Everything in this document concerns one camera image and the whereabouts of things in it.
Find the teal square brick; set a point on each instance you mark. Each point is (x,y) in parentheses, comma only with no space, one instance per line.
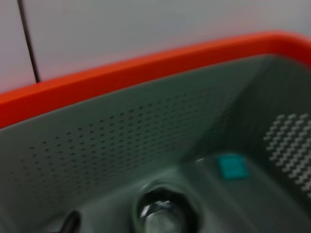
(232,167)

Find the glass teacup black holder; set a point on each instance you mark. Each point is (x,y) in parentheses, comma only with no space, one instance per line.
(165,211)

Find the grey-green perforated storage bin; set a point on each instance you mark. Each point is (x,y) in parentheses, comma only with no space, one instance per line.
(145,133)

